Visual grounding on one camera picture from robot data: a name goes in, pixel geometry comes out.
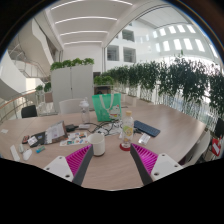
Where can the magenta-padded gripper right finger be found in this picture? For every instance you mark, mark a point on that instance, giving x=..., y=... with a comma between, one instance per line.
x=161, y=166

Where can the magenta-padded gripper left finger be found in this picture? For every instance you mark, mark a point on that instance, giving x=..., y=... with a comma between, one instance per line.
x=63, y=167

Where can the clear yellow-capped drink bottle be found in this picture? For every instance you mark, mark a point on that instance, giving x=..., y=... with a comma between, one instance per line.
x=127, y=130

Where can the clear plastic water bottle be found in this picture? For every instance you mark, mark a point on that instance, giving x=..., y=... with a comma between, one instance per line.
x=85, y=111

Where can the small teal tube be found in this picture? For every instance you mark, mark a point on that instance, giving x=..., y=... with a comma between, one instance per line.
x=40, y=149

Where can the colourful sticker sheet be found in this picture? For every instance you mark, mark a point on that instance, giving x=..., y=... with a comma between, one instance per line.
x=75, y=138

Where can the small white packet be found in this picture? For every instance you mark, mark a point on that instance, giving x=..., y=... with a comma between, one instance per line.
x=144, y=138

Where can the printed paper booklet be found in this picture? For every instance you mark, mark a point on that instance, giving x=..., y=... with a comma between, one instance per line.
x=55, y=132

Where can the black notebook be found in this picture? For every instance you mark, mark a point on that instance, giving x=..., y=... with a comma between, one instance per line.
x=41, y=137

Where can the white chair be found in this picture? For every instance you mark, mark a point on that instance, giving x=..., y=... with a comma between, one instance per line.
x=71, y=106
x=198, y=150

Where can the black power adapter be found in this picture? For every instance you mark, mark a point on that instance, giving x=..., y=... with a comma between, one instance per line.
x=70, y=127

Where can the white blister pack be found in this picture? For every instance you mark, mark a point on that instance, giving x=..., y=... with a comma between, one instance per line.
x=32, y=141

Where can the white paper cup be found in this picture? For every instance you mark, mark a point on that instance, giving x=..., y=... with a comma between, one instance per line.
x=97, y=145

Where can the dark blue keyboard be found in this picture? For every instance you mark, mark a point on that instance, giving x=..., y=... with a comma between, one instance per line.
x=146, y=128

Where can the flat round red coaster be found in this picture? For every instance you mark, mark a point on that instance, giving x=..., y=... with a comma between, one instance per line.
x=122, y=148

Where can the small white charger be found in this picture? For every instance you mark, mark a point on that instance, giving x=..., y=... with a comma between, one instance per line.
x=21, y=148

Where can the red and black case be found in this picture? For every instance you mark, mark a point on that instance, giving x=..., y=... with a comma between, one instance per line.
x=25, y=139

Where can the red and white sign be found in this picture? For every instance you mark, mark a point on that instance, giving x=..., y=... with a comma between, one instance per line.
x=216, y=146

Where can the black chair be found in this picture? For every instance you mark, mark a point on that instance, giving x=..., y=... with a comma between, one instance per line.
x=29, y=111

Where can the white paper note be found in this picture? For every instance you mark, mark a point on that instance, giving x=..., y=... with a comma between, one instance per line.
x=4, y=131

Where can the green tote bag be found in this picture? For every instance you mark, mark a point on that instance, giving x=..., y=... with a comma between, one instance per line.
x=101, y=108

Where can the wood-topped glass railing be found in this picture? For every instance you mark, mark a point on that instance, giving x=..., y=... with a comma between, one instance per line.
x=13, y=106

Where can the small potted green planter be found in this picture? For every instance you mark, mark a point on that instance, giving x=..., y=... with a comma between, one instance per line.
x=47, y=87

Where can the white cabinet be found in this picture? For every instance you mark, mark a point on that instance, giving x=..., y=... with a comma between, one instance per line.
x=71, y=83

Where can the row of green hedge plants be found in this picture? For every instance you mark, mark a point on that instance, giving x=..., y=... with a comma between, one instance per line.
x=173, y=80

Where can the green plants atop cabinet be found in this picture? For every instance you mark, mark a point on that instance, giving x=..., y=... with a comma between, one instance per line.
x=71, y=62

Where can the ceiling light strips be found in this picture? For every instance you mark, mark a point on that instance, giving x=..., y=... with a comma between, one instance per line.
x=85, y=18

